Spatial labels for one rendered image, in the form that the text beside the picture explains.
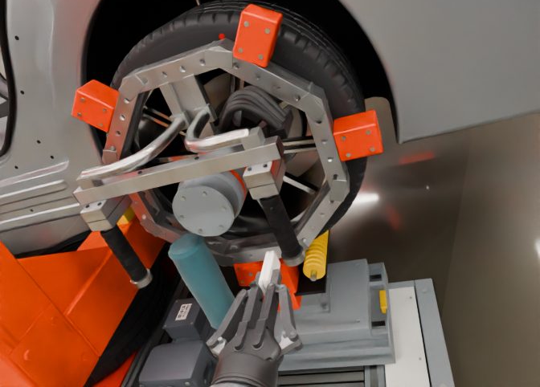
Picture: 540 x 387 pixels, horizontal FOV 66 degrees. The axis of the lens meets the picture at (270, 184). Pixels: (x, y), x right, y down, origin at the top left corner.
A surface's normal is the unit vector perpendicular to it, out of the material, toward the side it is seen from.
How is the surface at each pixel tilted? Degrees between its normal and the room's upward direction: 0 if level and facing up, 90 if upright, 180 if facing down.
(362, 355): 90
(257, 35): 90
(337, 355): 90
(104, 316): 90
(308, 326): 0
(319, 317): 0
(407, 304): 0
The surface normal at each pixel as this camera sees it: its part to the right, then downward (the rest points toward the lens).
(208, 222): -0.16, 0.54
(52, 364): 0.93, -0.20
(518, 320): -0.33, -0.82
